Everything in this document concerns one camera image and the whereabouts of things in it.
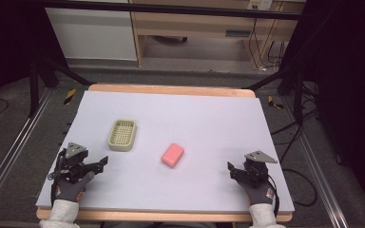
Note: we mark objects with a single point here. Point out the wooden desk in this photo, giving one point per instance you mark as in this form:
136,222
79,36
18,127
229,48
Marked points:
202,25

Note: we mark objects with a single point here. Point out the beige slotted soap dish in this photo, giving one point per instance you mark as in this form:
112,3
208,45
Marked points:
122,135

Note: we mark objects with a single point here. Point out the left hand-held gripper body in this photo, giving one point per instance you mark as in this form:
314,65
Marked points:
72,160

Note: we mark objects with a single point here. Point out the wooden table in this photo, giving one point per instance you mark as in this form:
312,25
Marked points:
171,90

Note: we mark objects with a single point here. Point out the white table mat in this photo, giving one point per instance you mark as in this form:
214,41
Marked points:
183,126

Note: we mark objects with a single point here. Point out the white wall socket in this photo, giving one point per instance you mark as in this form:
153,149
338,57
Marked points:
259,4

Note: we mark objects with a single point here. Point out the metal floor rail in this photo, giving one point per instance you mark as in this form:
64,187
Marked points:
15,145
316,171

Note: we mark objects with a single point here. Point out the black curtain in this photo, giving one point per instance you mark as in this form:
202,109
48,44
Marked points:
345,95
6,38

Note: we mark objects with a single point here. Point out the black horizontal metal bar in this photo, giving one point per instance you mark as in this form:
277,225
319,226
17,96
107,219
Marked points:
171,9

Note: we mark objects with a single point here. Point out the black metal stand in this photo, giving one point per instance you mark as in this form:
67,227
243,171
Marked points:
44,76
293,82

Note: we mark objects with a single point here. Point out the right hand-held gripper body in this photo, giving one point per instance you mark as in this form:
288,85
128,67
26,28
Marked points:
256,169

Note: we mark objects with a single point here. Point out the person's right hand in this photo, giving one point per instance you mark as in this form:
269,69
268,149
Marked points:
259,193

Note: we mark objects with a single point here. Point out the person's left hand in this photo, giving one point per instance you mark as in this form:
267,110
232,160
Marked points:
71,190

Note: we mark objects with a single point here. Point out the yellow black striped tape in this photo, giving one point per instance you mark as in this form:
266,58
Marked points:
274,103
70,96

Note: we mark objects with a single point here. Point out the pink soap bar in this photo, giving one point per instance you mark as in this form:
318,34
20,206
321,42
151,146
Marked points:
173,155

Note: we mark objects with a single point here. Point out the white cabinet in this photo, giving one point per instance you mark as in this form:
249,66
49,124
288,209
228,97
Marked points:
92,34

